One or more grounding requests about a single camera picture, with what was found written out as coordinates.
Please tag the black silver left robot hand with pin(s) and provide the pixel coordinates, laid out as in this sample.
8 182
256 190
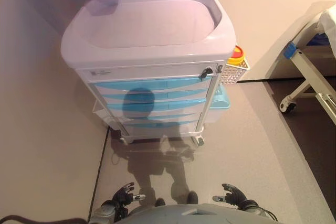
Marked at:
123 197

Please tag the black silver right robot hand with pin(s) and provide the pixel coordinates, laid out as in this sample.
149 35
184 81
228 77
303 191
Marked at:
235 197

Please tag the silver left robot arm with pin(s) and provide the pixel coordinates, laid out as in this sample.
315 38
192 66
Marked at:
105 213

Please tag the grey robot torso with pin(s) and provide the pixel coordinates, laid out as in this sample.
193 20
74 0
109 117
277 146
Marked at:
183 216

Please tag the cart caster wheel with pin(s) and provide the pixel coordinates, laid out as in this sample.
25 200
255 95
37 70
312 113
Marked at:
124 140
198 140

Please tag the white bin with blue lid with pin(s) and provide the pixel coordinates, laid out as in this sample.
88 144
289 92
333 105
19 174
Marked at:
220 99

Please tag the bed caster wheel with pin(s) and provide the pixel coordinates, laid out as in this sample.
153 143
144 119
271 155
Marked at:
287 105

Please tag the white perforated side basket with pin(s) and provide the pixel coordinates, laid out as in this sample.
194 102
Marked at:
231 73

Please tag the black cart lock key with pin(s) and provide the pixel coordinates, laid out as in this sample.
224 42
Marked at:
206 73

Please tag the silver cart side latch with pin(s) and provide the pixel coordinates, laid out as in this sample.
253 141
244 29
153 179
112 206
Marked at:
220 69

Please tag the yellow sharps container red lid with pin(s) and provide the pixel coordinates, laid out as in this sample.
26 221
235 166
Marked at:
236 56

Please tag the white medical cart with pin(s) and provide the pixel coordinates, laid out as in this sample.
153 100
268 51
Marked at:
147 24

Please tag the blue bed mattress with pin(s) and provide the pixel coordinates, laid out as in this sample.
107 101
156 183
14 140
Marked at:
319 40

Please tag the white bed sheet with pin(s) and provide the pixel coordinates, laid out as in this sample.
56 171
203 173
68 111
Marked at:
328 20

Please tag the white hospital bed frame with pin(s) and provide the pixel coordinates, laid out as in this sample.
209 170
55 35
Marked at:
302 64

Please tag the blue bed rail clip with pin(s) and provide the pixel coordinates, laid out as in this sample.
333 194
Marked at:
291 50

